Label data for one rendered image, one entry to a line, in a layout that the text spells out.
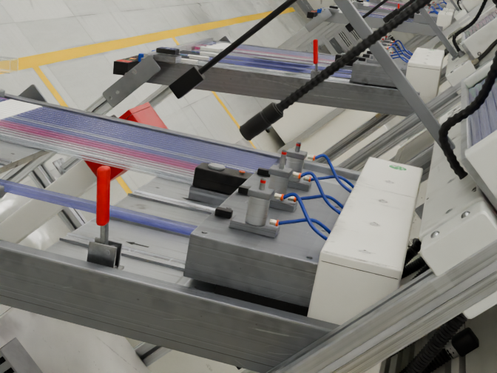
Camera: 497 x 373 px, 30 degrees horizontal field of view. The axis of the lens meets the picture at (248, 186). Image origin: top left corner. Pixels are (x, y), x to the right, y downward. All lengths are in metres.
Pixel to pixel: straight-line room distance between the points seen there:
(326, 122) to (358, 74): 3.27
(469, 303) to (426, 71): 1.51
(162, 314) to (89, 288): 0.08
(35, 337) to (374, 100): 1.11
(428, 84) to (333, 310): 1.45
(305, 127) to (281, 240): 4.71
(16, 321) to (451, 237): 0.89
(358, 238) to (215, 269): 0.15
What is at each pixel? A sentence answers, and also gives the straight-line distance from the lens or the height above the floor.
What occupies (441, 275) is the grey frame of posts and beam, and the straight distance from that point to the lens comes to 0.83.
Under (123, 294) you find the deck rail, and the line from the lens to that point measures 0.94.
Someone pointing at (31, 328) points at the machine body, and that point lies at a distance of 1.56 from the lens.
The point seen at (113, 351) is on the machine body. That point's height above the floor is 0.62.
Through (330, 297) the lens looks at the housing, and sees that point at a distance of 0.91.
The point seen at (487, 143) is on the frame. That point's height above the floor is 1.41.
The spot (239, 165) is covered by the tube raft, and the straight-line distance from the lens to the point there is 1.45.
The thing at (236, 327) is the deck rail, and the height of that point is 1.11.
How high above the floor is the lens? 1.47
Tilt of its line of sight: 18 degrees down
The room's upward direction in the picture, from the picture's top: 54 degrees clockwise
